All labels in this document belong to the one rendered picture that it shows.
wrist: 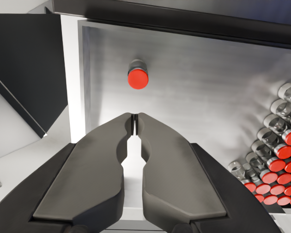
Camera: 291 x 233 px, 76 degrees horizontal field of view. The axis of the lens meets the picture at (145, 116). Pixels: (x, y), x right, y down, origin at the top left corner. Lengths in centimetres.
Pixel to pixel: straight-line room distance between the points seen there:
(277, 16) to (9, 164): 174
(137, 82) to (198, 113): 11
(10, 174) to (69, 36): 167
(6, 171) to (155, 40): 171
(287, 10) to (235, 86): 9
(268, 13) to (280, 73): 7
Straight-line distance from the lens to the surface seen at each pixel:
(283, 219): 50
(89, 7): 21
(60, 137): 145
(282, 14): 28
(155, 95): 24
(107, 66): 23
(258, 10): 26
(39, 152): 159
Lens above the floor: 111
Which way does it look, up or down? 61 degrees down
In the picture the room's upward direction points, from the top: 175 degrees clockwise
